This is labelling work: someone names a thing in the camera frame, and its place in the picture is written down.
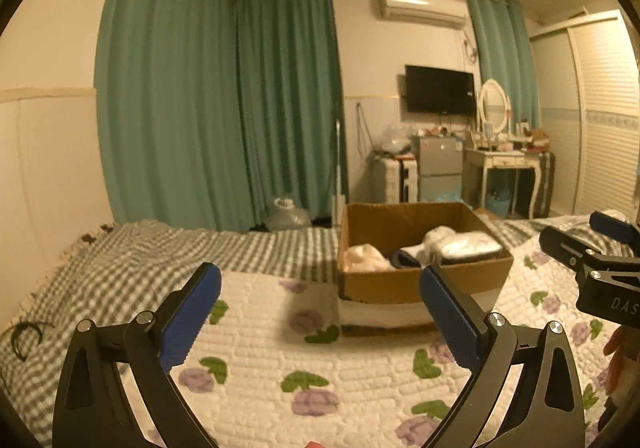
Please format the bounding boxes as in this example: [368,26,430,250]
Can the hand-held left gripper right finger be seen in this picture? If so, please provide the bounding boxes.
[418,263,586,448]

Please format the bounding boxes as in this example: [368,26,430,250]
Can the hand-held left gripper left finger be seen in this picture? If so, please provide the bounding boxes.
[52,261,223,448]

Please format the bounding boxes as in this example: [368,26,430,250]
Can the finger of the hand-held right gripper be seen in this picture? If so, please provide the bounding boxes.
[538,226,603,275]
[589,210,640,246]

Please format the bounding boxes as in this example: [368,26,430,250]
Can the brown cardboard box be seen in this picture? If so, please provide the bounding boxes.
[335,201,515,335]

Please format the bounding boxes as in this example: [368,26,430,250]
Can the white clothes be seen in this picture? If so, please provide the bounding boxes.
[437,232,504,262]

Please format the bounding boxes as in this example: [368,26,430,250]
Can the white soft cloth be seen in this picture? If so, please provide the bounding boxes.
[422,226,464,262]

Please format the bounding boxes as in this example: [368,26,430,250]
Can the cream soft cloth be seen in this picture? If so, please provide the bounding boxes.
[341,244,396,274]

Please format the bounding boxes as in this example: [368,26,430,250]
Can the person's right hand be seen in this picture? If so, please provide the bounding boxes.
[602,325,640,410]

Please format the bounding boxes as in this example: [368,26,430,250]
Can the grey checked pillow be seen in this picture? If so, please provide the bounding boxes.
[492,215,597,249]

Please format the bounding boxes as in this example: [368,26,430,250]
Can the dark suitcase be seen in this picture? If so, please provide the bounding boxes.
[537,151,557,217]

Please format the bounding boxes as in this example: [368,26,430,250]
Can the blue plastic basket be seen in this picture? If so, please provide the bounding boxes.
[487,187,514,215]

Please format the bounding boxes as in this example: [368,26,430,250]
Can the grey checked bedsheet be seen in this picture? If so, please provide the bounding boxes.
[0,219,593,429]

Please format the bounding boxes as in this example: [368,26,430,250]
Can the white louvred wardrobe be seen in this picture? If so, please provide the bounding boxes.
[528,10,640,230]

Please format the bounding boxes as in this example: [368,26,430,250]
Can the white dressing table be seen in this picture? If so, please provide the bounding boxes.
[462,147,546,220]

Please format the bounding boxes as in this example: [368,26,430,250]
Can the small brown box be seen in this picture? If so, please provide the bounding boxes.
[524,127,551,149]

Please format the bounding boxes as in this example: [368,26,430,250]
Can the white floral quilt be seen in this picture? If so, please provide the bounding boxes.
[147,227,640,448]

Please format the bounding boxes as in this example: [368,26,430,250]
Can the clear plastic bag on floor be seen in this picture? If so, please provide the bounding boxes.
[272,196,314,233]

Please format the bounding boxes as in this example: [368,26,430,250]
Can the grey mini fridge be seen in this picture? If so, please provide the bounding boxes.
[412,134,466,203]

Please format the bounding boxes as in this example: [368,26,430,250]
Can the white suitcase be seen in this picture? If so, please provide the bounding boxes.
[373,155,417,204]

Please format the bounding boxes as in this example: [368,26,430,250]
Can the white oval mirror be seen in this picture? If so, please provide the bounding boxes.
[477,78,512,137]

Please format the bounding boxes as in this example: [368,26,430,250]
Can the white mop pole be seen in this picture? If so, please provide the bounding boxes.
[332,120,349,230]

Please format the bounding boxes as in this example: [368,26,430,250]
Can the narrow light green curtain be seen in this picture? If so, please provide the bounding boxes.
[464,0,542,130]

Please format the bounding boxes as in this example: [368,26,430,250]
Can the wide green curtain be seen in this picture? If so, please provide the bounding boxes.
[94,0,255,232]

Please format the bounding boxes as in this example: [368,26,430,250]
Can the green corner curtain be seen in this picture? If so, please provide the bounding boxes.
[234,0,349,230]

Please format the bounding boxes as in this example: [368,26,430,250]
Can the white air conditioner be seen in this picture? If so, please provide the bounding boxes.
[378,0,467,32]

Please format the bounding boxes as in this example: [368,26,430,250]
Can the black hair tie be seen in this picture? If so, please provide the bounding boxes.
[2,321,55,362]

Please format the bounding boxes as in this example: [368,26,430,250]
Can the black wall television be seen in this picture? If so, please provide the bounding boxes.
[403,64,476,118]

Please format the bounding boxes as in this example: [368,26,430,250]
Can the dark wall cable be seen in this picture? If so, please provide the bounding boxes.
[355,102,382,155]

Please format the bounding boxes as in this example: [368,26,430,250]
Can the air conditioner cable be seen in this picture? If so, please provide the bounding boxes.
[462,30,482,65]

